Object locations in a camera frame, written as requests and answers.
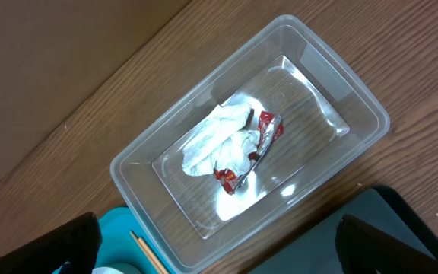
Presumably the clear plastic bin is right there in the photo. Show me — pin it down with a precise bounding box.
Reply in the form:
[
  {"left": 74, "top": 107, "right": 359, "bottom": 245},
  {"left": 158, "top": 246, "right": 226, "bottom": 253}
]
[{"left": 110, "top": 15, "right": 389, "bottom": 273}]

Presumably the right wooden chopstick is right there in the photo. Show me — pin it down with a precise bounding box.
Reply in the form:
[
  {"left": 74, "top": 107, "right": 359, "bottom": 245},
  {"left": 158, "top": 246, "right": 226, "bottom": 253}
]
[{"left": 138, "top": 236, "right": 171, "bottom": 274}]

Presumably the black tray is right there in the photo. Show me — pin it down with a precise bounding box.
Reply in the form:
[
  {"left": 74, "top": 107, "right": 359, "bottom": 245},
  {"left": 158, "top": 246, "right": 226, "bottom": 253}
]
[{"left": 252, "top": 186, "right": 438, "bottom": 274}]

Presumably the wooden chopstick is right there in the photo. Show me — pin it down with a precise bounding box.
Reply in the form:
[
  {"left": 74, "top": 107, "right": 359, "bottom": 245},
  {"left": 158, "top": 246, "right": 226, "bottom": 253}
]
[
  {"left": 129, "top": 230, "right": 165, "bottom": 274},
  {"left": 138, "top": 236, "right": 171, "bottom": 274}
]

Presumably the white cup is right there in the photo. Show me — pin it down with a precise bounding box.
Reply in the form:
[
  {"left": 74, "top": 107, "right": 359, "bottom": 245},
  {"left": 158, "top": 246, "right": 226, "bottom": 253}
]
[{"left": 91, "top": 266, "right": 124, "bottom": 274}]

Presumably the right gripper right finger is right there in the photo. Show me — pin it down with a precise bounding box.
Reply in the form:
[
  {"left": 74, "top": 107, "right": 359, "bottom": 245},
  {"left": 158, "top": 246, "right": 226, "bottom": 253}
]
[{"left": 335, "top": 215, "right": 438, "bottom": 274}]

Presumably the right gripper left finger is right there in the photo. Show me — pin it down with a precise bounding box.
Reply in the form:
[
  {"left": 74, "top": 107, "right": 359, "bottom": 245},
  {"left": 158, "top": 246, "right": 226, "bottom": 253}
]
[{"left": 0, "top": 212, "right": 102, "bottom": 274}]

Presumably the red snack wrapper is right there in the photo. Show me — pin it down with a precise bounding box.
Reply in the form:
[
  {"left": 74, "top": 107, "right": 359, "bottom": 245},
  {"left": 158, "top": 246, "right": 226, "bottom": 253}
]
[{"left": 214, "top": 111, "right": 283, "bottom": 195}]

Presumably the teal serving tray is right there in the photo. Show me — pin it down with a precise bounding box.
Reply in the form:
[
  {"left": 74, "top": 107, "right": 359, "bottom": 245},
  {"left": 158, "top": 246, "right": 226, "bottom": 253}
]
[{"left": 94, "top": 207, "right": 175, "bottom": 273}]

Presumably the white tissue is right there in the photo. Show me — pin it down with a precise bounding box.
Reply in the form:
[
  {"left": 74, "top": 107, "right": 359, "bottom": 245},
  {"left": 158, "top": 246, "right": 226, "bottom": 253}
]
[{"left": 182, "top": 103, "right": 259, "bottom": 177}]

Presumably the left wooden chopstick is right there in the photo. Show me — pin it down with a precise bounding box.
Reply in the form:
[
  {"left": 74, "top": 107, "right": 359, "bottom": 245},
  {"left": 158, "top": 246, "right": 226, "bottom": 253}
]
[{"left": 129, "top": 230, "right": 165, "bottom": 274}]

